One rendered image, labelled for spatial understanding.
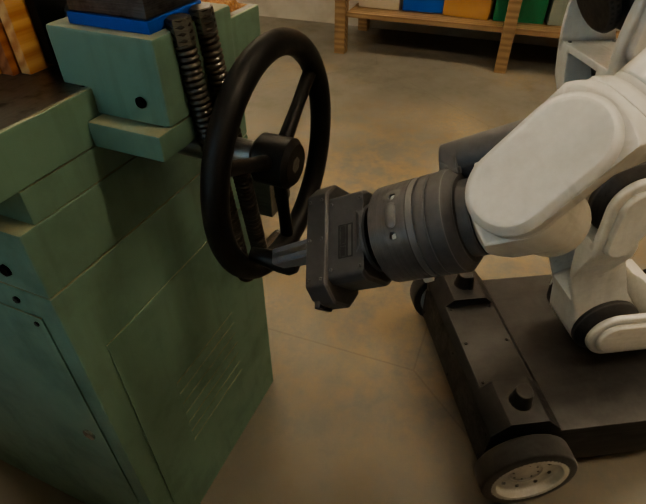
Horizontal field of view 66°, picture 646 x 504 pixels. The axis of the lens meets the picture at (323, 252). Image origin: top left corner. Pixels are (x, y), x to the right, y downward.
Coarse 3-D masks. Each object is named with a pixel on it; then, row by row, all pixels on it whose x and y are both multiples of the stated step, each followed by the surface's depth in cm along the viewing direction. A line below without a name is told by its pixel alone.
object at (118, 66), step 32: (64, 32) 50; (96, 32) 49; (128, 32) 48; (160, 32) 48; (224, 32) 57; (64, 64) 53; (96, 64) 51; (128, 64) 49; (160, 64) 48; (96, 96) 54; (128, 96) 52; (160, 96) 50
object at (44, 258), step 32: (128, 160) 61; (192, 160) 73; (96, 192) 58; (128, 192) 62; (160, 192) 68; (0, 224) 51; (64, 224) 54; (96, 224) 59; (128, 224) 64; (0, 256) 54; (32, 256) 52; (64, 256) 56; (96, 256) 60; (32, 288) 55
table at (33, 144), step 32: (256, 32) 81; (0, 96) 51; (32, 96) 51; (64, 96) 51; (0, 128) 46; (32, 128) 48; (64, 128) 51; (96, 128) 54; (128, 128) 52; (160, 128) 52; (192, 128) 56; (0, 160) 46; (32, 160) 49; (64, 160) 52; (160, 160) 53; (0, 192) 47
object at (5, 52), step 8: (0, 24) 53; (0, 32) 53; (0, 40) 53; (8, 40) 54; (0, 48) 54; (8, 48) 54; (0, 56) 55; (8, 56) 54; (0, 64) 55; (8, 64) 55; (16, 64) 56; (8, 72) 56; (16, 72) 56
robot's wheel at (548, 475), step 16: (496, 448) 99; (512, 448) 97; (528, 448) 96; (544, 448) 96; (560, 448) 97; (480, 464) 101; (496, 464) 98; (512, 464) 96; (528, 464) 96; (544, 464) 101; (560, 464) 98; (576, 464) 99; (480, 480) 101; (496, 480) 99; (512, 480) 104; (528, 480) 105; (544, 480) 106; (560, 480) 103; (496, 496) 104; (512, 496) 106; (528, 496) 106
